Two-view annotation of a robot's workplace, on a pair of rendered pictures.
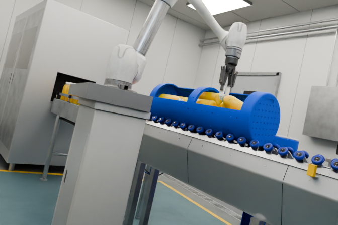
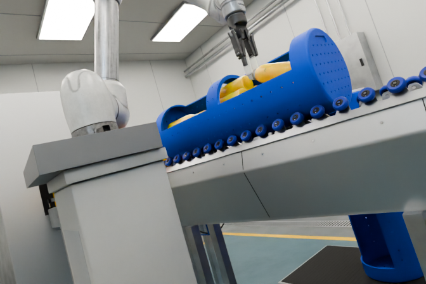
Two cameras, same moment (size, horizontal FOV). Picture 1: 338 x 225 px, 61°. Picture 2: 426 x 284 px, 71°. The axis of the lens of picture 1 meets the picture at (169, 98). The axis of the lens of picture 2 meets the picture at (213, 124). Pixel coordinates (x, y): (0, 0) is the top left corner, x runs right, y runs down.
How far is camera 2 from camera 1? 0.59 m
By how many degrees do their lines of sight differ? 7
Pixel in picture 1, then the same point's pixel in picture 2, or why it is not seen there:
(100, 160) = (123, 262)
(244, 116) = (303, 72)
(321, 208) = not seen: outside the picture
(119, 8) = not seen: hidden behind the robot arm
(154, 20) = (106, 26)
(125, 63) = (89, 94)
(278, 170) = (411, 115)
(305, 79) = not seen: hidden behind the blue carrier
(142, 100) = (142, 134)
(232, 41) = not seen: outside the picture
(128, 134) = (148, 196)
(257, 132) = (332, 87)
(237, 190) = (354, 186)
